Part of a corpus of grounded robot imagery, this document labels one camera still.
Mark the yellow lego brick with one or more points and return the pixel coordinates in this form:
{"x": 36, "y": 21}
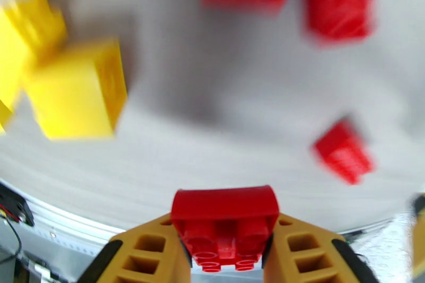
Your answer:
{"x": 23, "y": 36}
{"x": 76, "y": 93}
{"x": 3, "y": 116}

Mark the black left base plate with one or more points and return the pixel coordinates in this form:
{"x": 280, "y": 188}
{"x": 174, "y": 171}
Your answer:
{"x": 13, "y": 205}

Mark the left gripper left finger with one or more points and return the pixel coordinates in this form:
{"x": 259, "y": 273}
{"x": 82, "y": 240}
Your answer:
{"x": 149, "y": 259}

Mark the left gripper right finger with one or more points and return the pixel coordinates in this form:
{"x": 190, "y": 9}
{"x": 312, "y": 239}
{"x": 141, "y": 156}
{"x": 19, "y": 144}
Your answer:
{"x": 308, "y": 259}

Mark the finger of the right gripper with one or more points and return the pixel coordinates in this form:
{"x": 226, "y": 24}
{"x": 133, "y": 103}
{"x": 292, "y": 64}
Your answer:
{"x": 419, "y": 242}

